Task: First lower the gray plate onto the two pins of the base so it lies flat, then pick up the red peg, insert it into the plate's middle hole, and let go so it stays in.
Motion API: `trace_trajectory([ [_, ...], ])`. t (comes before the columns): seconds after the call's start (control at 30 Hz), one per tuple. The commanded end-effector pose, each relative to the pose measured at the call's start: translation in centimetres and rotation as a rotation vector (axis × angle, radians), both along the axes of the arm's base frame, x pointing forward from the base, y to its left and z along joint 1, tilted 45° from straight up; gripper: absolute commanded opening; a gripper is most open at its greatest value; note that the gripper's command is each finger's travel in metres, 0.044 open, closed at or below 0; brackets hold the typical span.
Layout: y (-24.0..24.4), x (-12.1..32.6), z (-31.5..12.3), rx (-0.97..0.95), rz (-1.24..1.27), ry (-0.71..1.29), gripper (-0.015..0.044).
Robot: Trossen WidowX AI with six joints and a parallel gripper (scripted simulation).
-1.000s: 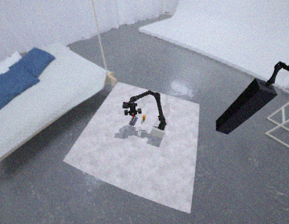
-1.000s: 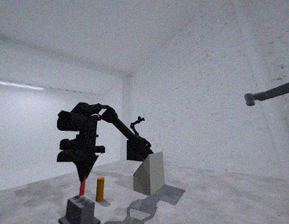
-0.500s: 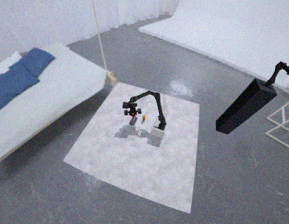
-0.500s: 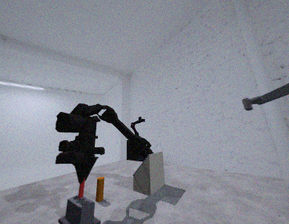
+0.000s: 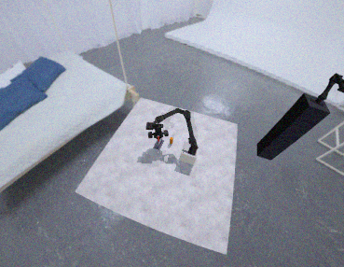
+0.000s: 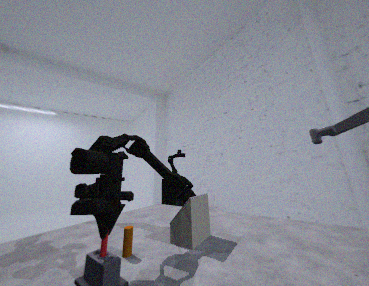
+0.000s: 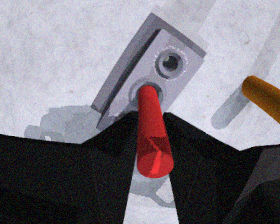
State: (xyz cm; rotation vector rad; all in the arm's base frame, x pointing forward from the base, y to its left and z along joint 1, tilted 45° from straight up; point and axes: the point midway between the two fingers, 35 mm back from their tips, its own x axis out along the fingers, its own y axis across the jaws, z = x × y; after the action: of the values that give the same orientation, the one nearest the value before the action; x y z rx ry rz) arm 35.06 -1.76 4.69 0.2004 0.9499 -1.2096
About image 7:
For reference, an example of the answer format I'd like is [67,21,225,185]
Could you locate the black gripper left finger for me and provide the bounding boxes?
[0,111,139,224]

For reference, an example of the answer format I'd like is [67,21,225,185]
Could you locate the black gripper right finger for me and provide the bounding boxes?
[162,112,280,224]

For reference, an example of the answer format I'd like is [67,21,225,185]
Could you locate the red peg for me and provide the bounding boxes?
[137,86,174,178]

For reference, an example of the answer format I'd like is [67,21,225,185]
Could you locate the orange cylinder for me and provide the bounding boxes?
[241,76,280,123]

